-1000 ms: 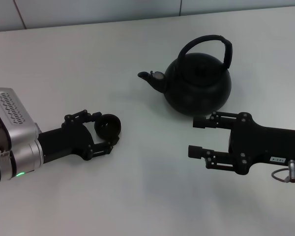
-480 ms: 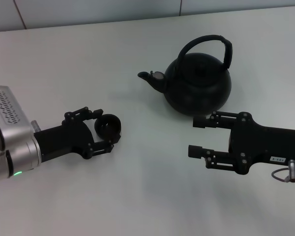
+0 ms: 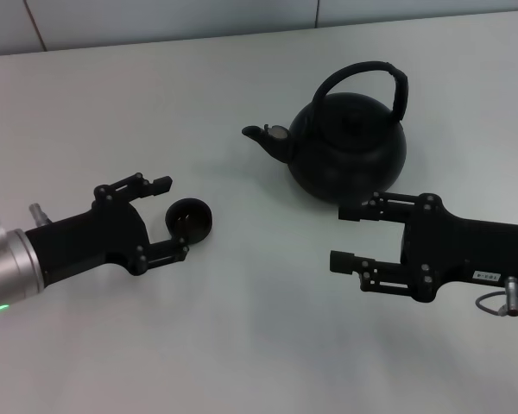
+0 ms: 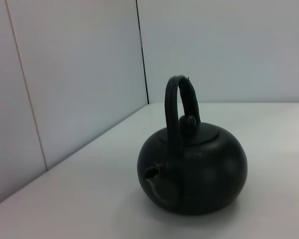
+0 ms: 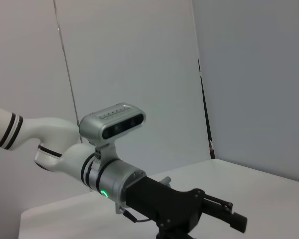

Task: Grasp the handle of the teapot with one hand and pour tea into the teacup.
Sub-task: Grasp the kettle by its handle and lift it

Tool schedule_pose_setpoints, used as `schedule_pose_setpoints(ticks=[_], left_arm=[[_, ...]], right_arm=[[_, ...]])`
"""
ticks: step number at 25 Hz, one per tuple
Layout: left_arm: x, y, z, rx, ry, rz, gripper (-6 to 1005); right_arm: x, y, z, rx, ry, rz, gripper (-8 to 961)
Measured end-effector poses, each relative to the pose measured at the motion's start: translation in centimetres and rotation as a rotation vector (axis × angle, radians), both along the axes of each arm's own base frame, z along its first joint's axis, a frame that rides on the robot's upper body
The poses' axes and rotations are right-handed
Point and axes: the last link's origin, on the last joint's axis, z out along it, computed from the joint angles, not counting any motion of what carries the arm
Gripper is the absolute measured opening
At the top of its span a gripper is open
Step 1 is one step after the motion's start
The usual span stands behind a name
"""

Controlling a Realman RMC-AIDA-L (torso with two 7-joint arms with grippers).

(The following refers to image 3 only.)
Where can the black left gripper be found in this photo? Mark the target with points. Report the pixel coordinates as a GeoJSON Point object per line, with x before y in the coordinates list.
{"type": "Point", "coordinates": [77, 246]}

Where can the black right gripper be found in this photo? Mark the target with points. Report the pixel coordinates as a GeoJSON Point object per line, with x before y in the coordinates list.
{"type": "Point", "coordinates": [457, 248]}

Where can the small black teacup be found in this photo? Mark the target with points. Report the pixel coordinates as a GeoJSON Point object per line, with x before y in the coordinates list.
{"type": "Point", "coordinates": [190, 220]}

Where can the black round teapot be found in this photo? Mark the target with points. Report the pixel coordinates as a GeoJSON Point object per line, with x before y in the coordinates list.
{"type": "Point", "coordinates": [349, 151]}

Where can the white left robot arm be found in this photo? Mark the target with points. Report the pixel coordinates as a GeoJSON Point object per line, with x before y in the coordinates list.
{"type": "Point", "coordinates": [8, 267]}

